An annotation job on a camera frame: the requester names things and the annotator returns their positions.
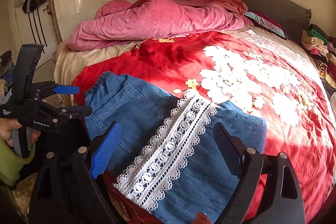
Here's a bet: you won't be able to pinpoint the left hand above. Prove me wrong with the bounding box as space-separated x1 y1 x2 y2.
0 118 22 147

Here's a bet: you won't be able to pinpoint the red floral blanket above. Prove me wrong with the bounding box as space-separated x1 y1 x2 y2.
73 30 335 221

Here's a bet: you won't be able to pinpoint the beige bed sheet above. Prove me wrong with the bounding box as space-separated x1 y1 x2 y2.
52 41 137 106

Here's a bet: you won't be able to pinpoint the stack of folded clothes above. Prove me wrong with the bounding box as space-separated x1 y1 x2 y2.
301 24 335 89

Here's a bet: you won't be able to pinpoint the hanging bags on door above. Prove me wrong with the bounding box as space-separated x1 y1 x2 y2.
14 0 48 53

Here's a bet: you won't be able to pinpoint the pink crumpled duvet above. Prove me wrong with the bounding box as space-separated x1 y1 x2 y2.
67 0 252 52

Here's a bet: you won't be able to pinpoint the patterned pillow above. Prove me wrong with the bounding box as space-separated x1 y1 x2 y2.
245 11 288 39

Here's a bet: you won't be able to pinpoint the blue denim lace-trimmed pants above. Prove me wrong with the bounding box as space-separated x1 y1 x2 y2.
85 72 266 223

